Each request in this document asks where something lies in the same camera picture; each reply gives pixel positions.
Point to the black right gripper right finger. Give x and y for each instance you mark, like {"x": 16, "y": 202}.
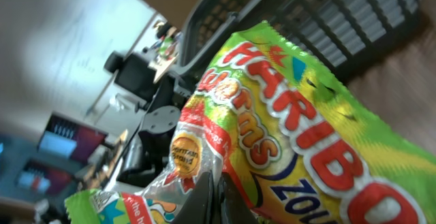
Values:
{"x": 232, "y": 208}

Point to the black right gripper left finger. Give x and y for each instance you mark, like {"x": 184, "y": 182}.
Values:
{"x": 198, "y": 207}

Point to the Haribo gummy candy bag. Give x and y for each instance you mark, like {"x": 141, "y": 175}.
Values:
{"x": 297, "y": 145}

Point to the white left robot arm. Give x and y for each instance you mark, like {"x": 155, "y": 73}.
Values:
{"x": 149, "y": 149}

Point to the computer monitor on desk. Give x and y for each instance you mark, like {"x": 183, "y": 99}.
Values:
{"x": 70, "y": 139}

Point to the grey plastic mesh basket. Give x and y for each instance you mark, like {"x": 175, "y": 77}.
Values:
{"x": 346, "y": 35}

